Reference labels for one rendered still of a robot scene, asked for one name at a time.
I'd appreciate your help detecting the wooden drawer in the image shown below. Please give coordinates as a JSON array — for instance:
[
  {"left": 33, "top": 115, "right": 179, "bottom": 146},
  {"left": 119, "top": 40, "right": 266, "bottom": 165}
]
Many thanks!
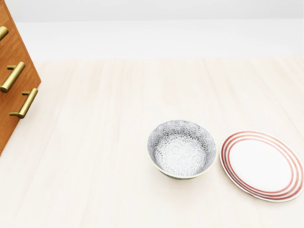
[
  {"left": 0, "top": 4, "right": 24, "bottom": 72},
  {"left": 0, "top": 80, "right": 41, "bottom": 156},
  {"left": 0, "top": 53, "right": 34, "bottom": 112}
]

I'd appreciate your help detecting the wooden cabinet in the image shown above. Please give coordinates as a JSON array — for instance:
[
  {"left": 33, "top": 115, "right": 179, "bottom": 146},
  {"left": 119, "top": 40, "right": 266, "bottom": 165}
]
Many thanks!
[{"left": 0, "top": 0, "right": 42, "bottom": 157}]

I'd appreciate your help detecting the white plate with red rings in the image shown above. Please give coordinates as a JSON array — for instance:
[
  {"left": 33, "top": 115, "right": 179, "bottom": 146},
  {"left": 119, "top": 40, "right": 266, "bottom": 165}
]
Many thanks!
[{"left": 219, "top": 131, "right": 304, "bottom": 203}]

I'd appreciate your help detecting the grey floral patterned bowl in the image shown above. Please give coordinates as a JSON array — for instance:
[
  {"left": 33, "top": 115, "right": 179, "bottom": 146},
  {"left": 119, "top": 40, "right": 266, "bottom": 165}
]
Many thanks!
[{"left": 147, "top": 120, "right": 218, "bottom": 179}]

